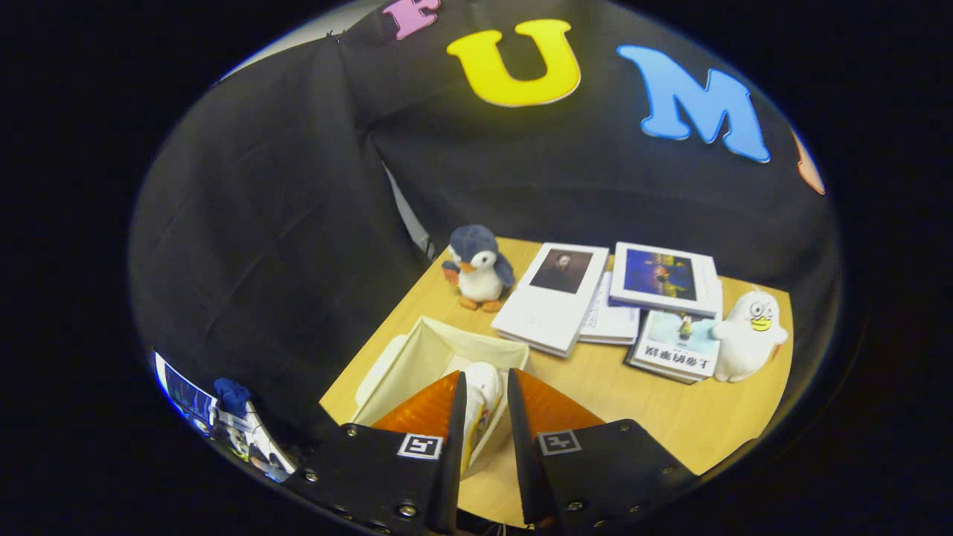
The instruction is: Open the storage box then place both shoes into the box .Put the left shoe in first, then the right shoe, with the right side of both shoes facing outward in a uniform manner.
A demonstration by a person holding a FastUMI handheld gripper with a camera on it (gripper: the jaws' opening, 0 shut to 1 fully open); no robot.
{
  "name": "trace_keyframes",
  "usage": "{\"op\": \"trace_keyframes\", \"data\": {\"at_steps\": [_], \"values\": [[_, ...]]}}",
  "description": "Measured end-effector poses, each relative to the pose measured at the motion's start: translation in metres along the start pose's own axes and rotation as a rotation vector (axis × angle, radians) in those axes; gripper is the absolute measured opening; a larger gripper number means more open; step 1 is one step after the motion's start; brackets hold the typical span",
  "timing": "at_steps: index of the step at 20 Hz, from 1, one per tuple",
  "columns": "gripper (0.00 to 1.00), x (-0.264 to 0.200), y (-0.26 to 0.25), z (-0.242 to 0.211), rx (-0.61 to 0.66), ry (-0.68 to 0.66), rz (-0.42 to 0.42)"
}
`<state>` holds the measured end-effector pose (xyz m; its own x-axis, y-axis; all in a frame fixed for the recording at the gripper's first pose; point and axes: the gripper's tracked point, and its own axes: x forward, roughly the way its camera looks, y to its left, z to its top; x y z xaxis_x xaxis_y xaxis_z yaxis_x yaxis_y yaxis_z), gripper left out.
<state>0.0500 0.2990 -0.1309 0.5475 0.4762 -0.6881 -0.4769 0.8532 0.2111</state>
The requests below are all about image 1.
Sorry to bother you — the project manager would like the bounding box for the penguin plush toy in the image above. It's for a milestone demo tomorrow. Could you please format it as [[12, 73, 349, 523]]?
[[442, 225, 516, 312]]

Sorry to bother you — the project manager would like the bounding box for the black backdrop cloth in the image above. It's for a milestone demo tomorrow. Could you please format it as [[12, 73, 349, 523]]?
[[128, 0, 842, 447]]

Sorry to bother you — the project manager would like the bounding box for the plain white book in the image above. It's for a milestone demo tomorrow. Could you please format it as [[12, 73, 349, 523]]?
[[579, 272, 641, 345]]

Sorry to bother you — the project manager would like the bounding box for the book with blue cover picture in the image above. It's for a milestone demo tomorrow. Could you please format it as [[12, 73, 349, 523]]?
[[609, 242, 723, 319]]

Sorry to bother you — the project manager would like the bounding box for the white duck plush toy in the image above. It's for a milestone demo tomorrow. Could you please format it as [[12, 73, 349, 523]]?
[[711, 289, 788, 383]]

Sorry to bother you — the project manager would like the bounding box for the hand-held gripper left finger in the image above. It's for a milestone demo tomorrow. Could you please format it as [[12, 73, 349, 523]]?
[[283, 370, 468, 536]]

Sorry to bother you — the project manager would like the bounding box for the white canvas shoe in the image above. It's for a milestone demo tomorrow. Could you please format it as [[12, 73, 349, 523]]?
[[460, 362, 503, 477]]

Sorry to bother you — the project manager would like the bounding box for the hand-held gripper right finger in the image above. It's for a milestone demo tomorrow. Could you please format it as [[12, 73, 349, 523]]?
[[506, 367, 701, 529]]

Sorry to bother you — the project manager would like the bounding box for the white book with portrait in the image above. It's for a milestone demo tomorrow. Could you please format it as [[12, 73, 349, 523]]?
[[491, 243, 610, 358]]

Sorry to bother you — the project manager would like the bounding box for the beige fabric storage box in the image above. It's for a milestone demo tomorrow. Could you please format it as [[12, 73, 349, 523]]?
[[350, 316, 531, 481]]

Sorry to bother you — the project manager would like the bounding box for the book with pale teal cover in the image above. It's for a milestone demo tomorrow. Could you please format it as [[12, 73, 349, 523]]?
[[624, 309, 721, 385]]

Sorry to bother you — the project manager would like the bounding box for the blue cloth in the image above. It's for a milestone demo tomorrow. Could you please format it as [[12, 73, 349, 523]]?
[[214, 378, 252, 419]]

